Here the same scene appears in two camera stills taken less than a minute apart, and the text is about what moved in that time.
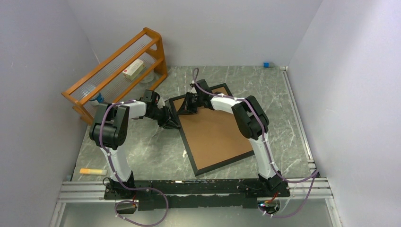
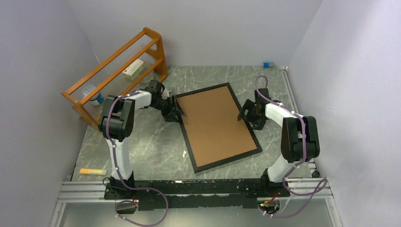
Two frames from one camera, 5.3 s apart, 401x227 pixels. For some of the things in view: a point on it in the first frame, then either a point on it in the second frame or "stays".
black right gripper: [187, 108] to [257, 124]
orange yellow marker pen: [94, 171] stays
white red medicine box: [133, 70] stays
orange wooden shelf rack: [136, 68] stays
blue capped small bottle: [270, 65] stays
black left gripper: [168, 122] to [175, 107]
